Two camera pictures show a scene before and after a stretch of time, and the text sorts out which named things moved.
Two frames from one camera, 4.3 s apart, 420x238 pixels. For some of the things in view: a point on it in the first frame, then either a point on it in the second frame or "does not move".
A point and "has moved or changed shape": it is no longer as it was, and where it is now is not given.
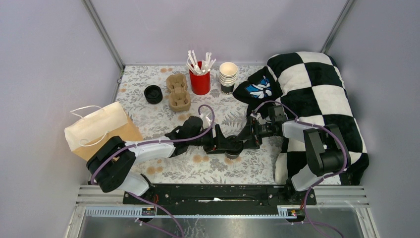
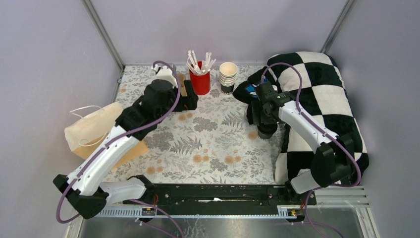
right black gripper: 246,134 -> 257,107
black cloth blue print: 259,91 does not move
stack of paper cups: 228,72 does not move
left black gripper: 212,148 -> 188,102
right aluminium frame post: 345,12 does not move
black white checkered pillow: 312,93 does not move
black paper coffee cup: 232,156 has moved or changed shape
